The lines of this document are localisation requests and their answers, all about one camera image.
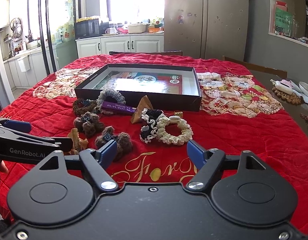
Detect tan paper pyramid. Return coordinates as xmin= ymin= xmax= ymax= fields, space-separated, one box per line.
xmin=130 ymin=95 xmax=152 ymax=125

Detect bright window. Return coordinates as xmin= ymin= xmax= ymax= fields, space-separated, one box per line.
xmin=106 ymin=0 xmax=165 ymax=23

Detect clear glass jar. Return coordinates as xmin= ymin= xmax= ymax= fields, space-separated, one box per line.
xmin=285 ymin=15 xmax=300 ymax=37

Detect black microwave oven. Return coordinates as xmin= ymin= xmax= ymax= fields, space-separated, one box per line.
xmin=74 ymin=19 xmax=101 ymax=40

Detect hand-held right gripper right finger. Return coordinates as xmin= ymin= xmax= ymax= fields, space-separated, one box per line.
xmin=187 ymin=140 xmax=268 ymax=191

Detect light blue knitted scrunchie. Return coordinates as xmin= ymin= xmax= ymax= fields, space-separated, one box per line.
xmin=95 ymin=88 xmax=126 ymax=114

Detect purple slim case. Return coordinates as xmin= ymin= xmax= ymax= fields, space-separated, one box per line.
xmin=101 ymin=101 xmax=137 ymax=114

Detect white kitchen counter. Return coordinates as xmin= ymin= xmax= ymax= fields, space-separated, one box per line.
xmin=3 ymin=47 xmax=57 ymax=90

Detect cream knitted scrunchie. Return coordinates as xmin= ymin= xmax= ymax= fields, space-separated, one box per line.
xmin=155 ymin=115 xmax=193 ymax=145

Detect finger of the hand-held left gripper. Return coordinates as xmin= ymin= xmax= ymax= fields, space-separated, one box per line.
xmin=0 ymin=127 xmax=73 ymax=153
xmin=0 ymin=116 xmax=32 ymax=134

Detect carved wooden comb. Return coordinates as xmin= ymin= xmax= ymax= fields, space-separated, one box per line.
xmin=67 ymin=128 xmax=91 ymax=155

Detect black shallow cardboard box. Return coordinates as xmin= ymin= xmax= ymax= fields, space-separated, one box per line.
xmin=74 ymin=64 xmax=202 ymax=112

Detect white plastic tub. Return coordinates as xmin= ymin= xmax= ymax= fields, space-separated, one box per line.
xmin=128 ymin=23 xmax=150 ymax=34

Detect black white-trimmed scrunchie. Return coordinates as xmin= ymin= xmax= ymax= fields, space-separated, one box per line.
xmin=140 ymin=108 xmax=167 ymax=144

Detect green paper sign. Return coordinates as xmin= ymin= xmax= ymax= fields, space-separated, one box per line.
xmin=274 ymin=7 xmax=294 ymax=35

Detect steel bowls on dish rack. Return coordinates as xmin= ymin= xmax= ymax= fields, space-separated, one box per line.
xmin=9 ymin=17 xmax=23 ymax=39

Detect white hanging bin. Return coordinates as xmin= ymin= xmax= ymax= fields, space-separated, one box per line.
xmin=17 ymin=56 xmax=32 ymax=73

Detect white plate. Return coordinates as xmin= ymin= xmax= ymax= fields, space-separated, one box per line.
xmin=297 ymin=81 xmax=308 ymax=98

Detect red printed blanket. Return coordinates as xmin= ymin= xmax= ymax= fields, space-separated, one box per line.
xmin=0 ymin=54 xmax=308 ymax=230

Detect round cork trivet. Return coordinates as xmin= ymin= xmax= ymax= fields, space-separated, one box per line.
xmin=272 ymin=86 xmax=302 ymax=105

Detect black sliding door frame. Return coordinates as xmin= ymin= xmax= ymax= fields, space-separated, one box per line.
xmin=38 ymin=0 xmax=58 ymax=75

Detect white wall shelf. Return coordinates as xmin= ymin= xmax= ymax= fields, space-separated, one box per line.
xmin=267 ymin=0 xmax=308 ymax=52

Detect white kitchen cabinet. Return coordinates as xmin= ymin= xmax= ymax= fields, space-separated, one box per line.
xmin=76 ymin=34 xmax=165 ymax=58

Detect beige double-door refrigerator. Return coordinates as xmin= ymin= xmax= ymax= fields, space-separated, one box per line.
xmin=164 ymin=0 xmax=249 ymax=60

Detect pink paper bag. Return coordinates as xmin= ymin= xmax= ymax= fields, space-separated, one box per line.
xmin=272 ymin=0 xmax=289 ymax=34

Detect brown fluffy hair claw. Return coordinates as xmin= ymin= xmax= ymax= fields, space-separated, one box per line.
xmin=95 ymin=126 xmax=133 ymax=161
xmin=73 ymin=112 xmax=106 ymax=138

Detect white pink plastic gadget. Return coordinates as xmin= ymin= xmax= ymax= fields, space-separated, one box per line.
xmin=270 ymin=79 xmax=294 ymax=95

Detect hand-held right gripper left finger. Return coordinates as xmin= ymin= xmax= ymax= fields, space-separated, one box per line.
xmin=36 ymin=140 xmax=119 ymax=192

